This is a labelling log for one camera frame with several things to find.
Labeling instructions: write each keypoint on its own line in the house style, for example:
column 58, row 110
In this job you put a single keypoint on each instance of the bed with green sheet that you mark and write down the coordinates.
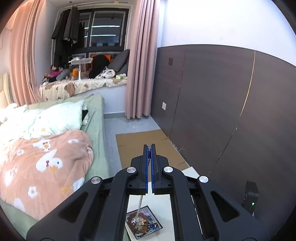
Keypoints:
column 96, row 120

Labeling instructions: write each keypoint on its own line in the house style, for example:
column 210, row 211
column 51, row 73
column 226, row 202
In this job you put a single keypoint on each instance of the pile of stuffed toys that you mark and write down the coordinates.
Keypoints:
column 55, row 74

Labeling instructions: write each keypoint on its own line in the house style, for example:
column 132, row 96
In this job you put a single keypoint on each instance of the white wall socket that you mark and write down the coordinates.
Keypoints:
column 163, row 106

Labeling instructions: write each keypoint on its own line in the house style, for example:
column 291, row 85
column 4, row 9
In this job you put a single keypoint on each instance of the patterned window seat cushion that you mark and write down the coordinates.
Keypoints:
column 81, row 87

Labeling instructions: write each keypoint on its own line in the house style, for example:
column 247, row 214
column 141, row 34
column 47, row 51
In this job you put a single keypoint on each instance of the black jewelry box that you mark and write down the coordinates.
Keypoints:
column 145, row 209

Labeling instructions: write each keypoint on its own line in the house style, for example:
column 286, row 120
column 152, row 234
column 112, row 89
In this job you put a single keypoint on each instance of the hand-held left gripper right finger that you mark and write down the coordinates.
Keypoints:
column 153, row 166

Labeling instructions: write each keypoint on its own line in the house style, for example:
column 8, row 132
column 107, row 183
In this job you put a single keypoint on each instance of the pink curtain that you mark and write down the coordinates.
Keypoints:
column 142, row 58
column 25, row 53

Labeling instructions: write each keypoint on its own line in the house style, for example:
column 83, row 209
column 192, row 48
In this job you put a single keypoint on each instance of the black and white plush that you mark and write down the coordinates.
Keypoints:
column 106, row 73

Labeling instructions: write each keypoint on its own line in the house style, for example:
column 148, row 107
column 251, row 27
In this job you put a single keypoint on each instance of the green and white tissue box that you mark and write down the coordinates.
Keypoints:
column 121, row 76

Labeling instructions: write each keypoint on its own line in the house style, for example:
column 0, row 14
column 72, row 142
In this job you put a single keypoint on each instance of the hanging dark clothes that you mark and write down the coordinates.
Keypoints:
column 67, row 27

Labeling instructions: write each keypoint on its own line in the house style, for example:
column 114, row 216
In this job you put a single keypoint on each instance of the white low table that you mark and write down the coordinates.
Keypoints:
column 166, row 220

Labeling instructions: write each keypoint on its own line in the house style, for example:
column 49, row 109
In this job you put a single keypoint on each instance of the cardboard sheet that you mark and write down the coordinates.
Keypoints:
column 131, row 143

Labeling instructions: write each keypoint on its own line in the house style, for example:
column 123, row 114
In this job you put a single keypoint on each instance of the white star-print pillow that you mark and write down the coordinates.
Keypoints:
column 53, row 118

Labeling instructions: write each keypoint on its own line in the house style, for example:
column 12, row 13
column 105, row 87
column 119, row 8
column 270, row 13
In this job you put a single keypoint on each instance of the white stand fan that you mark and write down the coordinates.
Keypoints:
column 81, row 61

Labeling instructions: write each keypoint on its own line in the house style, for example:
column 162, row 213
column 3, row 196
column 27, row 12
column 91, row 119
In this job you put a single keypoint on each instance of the beige bed headboard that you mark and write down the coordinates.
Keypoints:
column 4, row 90

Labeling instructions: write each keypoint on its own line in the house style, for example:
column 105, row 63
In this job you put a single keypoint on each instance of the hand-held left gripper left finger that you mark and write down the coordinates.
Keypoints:
column 146, row 166

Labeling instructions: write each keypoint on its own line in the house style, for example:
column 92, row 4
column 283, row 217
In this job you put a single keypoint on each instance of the pink duck print blanket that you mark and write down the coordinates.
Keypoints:
column 46, row 166

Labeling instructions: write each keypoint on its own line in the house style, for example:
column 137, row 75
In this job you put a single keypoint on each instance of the black bag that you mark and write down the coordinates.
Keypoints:
column 99, row 63

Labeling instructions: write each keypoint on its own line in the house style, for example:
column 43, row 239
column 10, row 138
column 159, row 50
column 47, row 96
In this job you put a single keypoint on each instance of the dark framed window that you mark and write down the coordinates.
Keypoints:
column 106, row 27

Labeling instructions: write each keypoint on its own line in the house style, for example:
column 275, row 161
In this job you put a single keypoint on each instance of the dark grey pillow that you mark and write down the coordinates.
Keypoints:
column 120, row 61

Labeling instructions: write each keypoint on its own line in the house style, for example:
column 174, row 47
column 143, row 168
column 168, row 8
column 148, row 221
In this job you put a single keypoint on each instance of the dark wall switch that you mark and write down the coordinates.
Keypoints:
column 170, row 61

